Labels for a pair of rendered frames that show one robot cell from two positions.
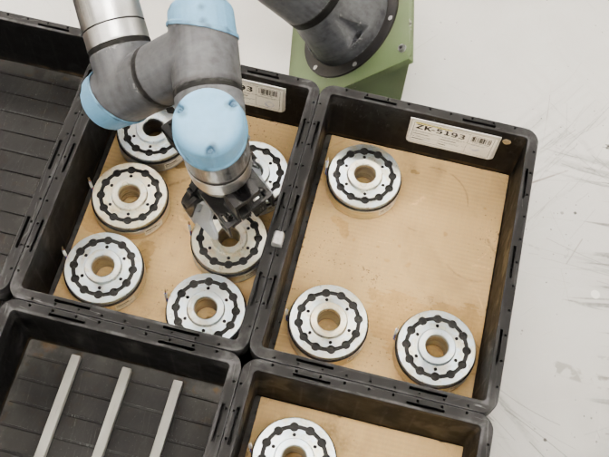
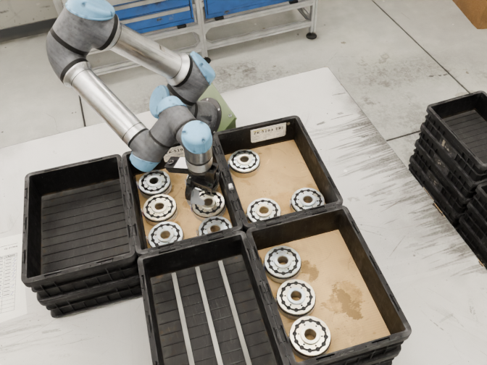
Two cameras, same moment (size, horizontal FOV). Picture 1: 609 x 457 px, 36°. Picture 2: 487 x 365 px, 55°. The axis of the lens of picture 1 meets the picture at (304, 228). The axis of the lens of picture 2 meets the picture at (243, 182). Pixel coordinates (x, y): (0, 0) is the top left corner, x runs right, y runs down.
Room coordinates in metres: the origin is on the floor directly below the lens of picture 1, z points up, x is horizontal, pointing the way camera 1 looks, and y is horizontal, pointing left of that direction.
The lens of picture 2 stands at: (-0.34, 0.33, 2.00)
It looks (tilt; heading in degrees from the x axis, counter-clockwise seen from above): 50 degrees down; 338
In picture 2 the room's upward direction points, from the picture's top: 3 degrees counter-clockwise
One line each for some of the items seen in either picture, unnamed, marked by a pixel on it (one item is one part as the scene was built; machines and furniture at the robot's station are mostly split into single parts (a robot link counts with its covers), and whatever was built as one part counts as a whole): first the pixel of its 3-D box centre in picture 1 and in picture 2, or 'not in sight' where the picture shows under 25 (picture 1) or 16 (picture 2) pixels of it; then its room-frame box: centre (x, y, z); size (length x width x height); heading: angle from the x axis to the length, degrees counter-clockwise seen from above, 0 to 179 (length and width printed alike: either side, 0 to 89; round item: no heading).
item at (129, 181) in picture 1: (129, 194); (159, 206); (0.58, 0.24, 0.86); 0.05 x 0.05 x 0.01
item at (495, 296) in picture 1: (396, 256); (273, 178); (0.52, -0.12, 0.87); 0.40 x 0.30 x 0.11; 171
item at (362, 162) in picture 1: (364, 174); (244, 159); (0.64, -0.08, 0.86); 0.05 x 0.05 x 0.01
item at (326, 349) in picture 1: (328, 321); (264, 211); (0.43, -0.04, 0.86); 0.10 x 0.10 x 0.01
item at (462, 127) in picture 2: not in sight; (465, 161); (0.60, -1.16, 0.37); 0.40 x 0.30 x 0.45; 174
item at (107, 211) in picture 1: (130, 196); (159, 207); (0.58, 0.24, 0.86); 0.10 x 0.10 x 0.01
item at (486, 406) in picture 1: (401, 239); (274, 168); (0.52, -0.12, 0.92); 0.40 x 0.30 x 0.02; 171
